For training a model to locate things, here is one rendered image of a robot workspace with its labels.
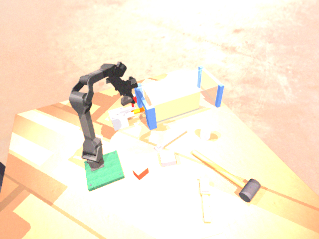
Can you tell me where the mallet with grey head and wooden handle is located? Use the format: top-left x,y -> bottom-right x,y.
192,150 -> 261,202

